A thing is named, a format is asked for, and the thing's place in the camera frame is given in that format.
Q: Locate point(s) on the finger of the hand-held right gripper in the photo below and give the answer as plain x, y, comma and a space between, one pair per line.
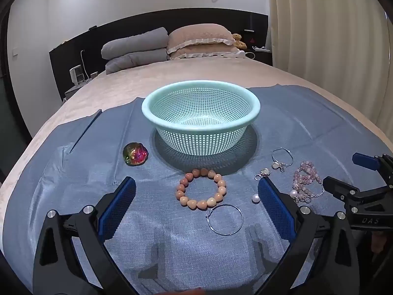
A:
337, 187
365, 160

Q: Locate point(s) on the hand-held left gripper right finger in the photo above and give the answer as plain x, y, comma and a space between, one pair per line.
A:
276, 209

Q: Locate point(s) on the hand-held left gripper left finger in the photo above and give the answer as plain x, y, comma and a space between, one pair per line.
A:
118, 206

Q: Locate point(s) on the white pearl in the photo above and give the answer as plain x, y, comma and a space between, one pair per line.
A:
293, 193
255, 198

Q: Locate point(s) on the silver clasp charm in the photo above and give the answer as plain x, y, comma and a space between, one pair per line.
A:
263, 173

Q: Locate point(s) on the iridescent glass gem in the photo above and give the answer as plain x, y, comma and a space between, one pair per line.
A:
135, 154

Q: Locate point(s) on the thin silver hoop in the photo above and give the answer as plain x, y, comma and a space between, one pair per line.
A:
211, 225

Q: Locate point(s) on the blue cloth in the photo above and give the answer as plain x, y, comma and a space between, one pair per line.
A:
172, 252

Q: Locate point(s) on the mint green plastic basket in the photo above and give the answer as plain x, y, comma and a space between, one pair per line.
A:
201, 115

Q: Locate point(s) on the white nightstand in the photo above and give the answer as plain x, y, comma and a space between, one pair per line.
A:
73, 89

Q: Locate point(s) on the bed with beige cover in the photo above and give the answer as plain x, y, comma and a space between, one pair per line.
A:
129, 80

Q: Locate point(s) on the cream curtain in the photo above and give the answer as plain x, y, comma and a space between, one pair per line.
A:
325, 33

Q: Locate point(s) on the small white appliance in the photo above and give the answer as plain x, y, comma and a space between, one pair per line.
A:
77, 74

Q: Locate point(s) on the folded grey duvet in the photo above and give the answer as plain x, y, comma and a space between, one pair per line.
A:
135, 50

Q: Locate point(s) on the black headboard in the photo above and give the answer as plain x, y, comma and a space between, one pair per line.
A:
76, 47

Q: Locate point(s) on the pink ruffled pillow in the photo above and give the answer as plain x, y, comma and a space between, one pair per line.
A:
199, 35
211, 51

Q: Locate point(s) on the brown teddy bear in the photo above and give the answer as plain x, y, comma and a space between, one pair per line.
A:
239, 40

